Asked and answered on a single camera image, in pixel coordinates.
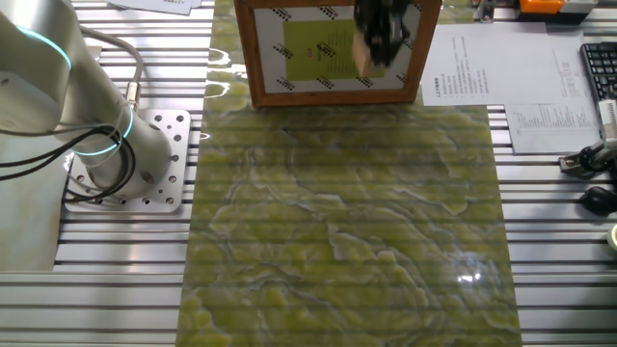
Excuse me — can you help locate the small wooden cube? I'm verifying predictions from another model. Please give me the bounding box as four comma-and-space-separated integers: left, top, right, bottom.
351, 31, 387, 78

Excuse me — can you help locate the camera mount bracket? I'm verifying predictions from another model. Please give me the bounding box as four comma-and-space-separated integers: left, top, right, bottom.
558, 140, 617, 180

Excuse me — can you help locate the orange plastic block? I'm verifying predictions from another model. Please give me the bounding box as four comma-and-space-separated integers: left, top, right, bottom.
519, 0, 566, 14

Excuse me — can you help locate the green marble pattern mat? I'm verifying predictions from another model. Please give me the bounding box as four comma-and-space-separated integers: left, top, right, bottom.
175, 0, 524, 347

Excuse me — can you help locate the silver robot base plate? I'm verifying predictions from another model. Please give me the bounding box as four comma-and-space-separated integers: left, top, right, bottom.
64, 108, 193, 215

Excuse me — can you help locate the black computer keyboard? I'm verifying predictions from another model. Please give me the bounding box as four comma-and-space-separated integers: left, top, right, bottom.
579, 41, 617, 103

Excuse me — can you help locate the black round object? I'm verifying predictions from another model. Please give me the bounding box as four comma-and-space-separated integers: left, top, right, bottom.
579, 185, 617, 217

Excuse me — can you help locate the dark metal bracket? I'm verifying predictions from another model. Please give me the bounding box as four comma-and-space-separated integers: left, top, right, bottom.
473, 0, 498, 24

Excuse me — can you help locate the wooden picture frame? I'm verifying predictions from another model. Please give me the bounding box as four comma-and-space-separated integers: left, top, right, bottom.
233, 0, 443, 108

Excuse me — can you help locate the grey robot power cable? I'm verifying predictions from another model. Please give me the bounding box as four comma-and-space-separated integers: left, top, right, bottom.
71, 23, 146, 113

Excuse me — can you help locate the printed white paper sheet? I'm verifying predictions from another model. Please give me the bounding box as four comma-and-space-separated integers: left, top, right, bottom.
420, 21, 555, 108
106, 0, 203, 16
503, 32, 603, 156

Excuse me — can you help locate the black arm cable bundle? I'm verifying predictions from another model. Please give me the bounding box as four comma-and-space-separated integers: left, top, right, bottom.
0, 122, 139, 203

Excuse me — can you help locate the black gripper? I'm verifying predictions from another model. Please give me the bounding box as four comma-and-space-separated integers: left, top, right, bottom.
354, 0, 411, 68

